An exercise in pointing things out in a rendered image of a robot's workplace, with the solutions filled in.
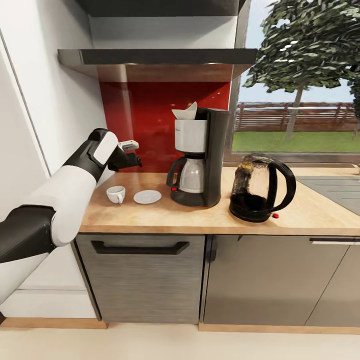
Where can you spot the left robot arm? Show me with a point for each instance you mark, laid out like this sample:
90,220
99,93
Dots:
51,216

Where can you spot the paper coffee filter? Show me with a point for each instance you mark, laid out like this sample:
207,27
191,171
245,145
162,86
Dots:
187,114

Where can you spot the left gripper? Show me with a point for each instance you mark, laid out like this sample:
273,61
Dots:
128,160

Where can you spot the drop in sink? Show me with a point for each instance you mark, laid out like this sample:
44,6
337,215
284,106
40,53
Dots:
343,190

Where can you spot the saucer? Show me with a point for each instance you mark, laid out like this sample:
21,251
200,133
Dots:
147,196

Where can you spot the coffee cup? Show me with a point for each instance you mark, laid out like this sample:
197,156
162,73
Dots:
116,194

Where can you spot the electric kettle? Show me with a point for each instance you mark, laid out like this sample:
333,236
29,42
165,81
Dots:
255,188

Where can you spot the fixed window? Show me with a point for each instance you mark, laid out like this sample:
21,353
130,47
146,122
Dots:
300,102

